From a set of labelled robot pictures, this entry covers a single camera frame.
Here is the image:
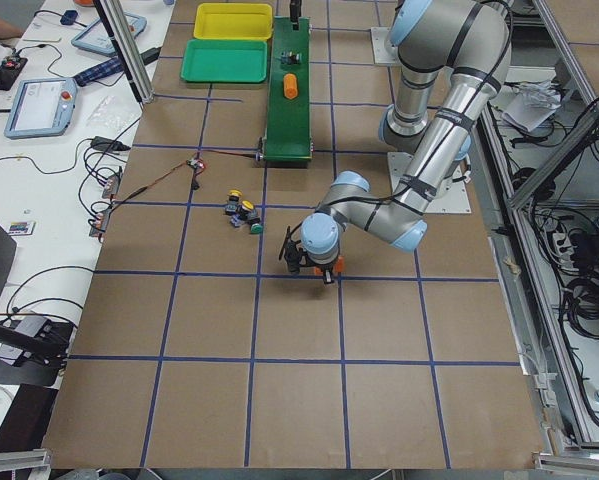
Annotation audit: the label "black power adapter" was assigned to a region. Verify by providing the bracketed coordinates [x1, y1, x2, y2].
[90, 136, 131, 152]

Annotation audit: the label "green conveyor belt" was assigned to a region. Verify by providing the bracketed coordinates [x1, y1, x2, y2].
[258, 16, 313, 164]

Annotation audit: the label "yellow plastic tray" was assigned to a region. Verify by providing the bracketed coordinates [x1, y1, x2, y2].
[193, 3, 273, 41]

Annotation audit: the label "yellow push button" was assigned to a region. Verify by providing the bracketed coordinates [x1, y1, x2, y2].
[237, 200, 260, 224]
[224, 189, 242, 216]

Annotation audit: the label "small controller circuit board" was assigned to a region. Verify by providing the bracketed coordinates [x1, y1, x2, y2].
[187, 158, 206, 173]

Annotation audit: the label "clear plastic bag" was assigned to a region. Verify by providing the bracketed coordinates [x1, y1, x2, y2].
[86, 95, 139, 132]

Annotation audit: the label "teach pendant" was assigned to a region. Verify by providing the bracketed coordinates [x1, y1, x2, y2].
[4, 78, 77, 139]
[72, 13, 148, 57]

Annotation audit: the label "crumpled white papers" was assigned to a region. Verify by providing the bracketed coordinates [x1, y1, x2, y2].
[502, 80, 562, 133]

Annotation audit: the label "plain orange cylinder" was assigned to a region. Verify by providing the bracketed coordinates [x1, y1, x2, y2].
[283, 73, 299, 100]

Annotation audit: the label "black monitor stand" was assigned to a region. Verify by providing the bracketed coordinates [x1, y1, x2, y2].
[0, 226, 73, 387]

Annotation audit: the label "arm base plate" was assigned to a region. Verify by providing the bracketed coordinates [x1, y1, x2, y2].
[386, 151, 473, 215]
[370, 27, 399, 66]

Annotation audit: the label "green plastic tray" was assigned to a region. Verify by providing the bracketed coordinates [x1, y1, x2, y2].
[180, 39, 268, 84]

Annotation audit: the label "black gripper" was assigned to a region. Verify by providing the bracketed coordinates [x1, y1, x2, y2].
[278, 225, 334, 285]

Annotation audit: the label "aluminium frame post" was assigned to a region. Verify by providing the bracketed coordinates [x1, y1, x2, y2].
[93, 0, 154, 105]

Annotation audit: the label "far teach pendant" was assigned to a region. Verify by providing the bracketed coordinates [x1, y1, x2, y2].
[72, 13, 148, 57]

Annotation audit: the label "near teach pendant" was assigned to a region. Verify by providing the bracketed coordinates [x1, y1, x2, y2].
[4, 78, 77, 139]

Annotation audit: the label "red black power cable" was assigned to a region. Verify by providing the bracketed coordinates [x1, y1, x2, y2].
[109, 147, 260, 206]

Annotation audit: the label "orange cylinder with numbers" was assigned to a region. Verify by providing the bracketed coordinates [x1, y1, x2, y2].
[313, 255, 345, 278]

